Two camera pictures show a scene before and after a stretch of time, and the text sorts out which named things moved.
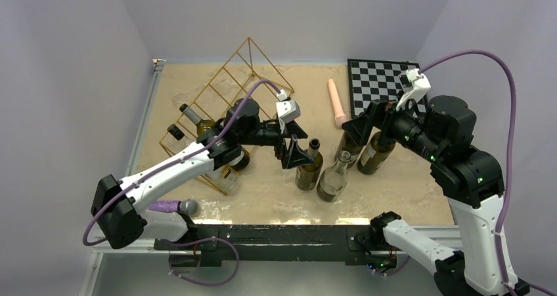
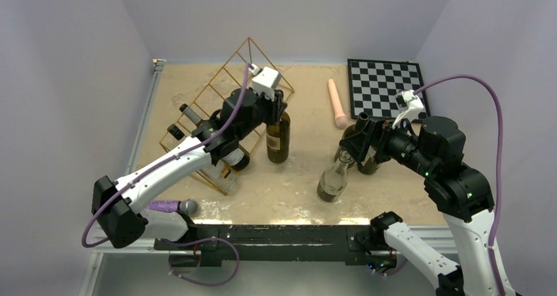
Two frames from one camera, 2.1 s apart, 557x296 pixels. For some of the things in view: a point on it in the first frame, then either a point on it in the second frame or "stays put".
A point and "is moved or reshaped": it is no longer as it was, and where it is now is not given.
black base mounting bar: (217, 244) stays put
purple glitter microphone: (186, 205) stays put
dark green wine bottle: (240, 162) stays put
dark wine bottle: (307, 176) is moved or reshaped
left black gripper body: (269, 134) -> (267, 109)
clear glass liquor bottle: (224, 178) stays put
